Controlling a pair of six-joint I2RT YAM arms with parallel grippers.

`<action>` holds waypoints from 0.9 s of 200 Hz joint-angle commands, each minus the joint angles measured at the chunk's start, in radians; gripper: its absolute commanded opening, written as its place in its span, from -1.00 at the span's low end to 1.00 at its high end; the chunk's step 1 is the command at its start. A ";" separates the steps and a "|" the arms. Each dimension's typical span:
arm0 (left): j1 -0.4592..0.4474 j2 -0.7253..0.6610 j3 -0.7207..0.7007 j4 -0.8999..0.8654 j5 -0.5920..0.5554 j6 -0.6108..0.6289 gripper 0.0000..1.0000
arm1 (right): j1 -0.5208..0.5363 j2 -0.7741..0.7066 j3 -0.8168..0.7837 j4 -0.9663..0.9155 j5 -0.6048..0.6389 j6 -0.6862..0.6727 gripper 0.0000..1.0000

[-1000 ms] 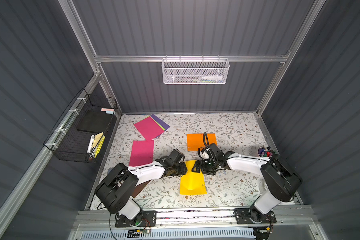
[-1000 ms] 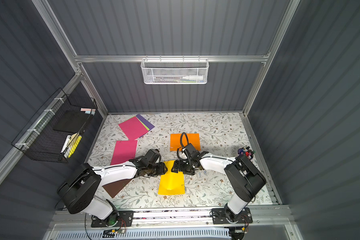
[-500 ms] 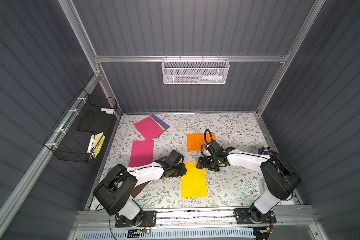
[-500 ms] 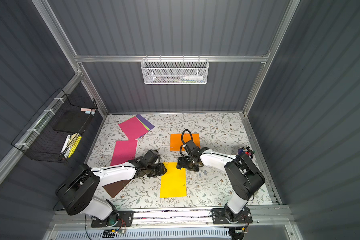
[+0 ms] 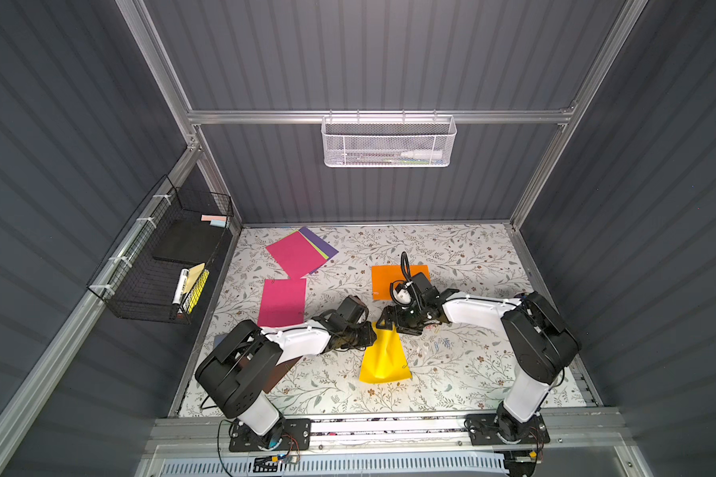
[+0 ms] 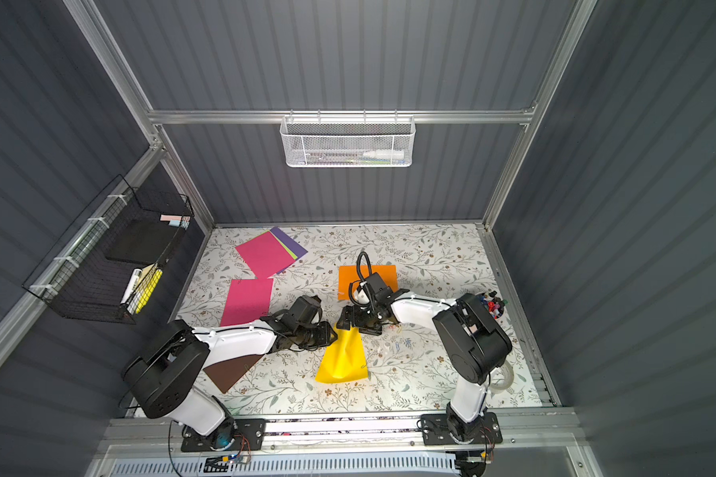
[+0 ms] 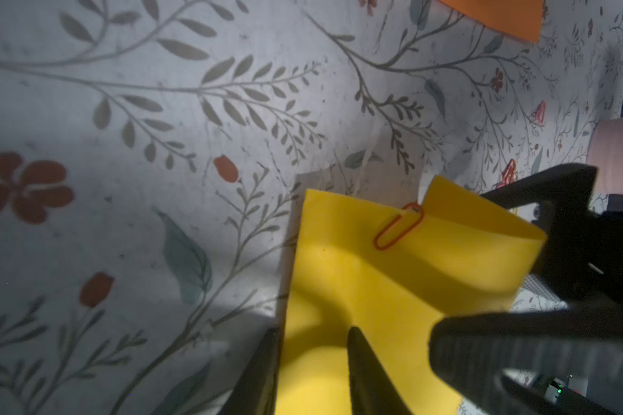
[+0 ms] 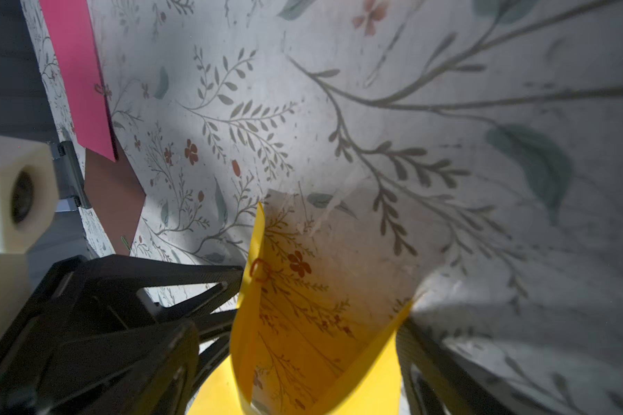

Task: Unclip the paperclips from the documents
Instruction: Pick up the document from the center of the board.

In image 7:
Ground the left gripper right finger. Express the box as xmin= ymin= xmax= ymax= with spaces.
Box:
xmin=347 ymin=327 xmax=412 ymax=415

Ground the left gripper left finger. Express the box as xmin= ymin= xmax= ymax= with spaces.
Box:
xmin=218 ymin=328 xmax=281 ymax=415

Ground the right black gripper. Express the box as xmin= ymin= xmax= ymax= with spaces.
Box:
xmin=429 ymin=164 xmax=623 ymax=414

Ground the yellow paper sheet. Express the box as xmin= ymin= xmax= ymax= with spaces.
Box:
xmin=275 ymin=176 xmax=547 ymax=414

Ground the orange-red paperclip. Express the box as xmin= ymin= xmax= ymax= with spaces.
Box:
xmin=373 ymin=202 xmax=425 ymax=252

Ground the orange paper sheet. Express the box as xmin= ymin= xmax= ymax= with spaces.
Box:
xmin=441 ymin=0 xmax=543 ymax=43

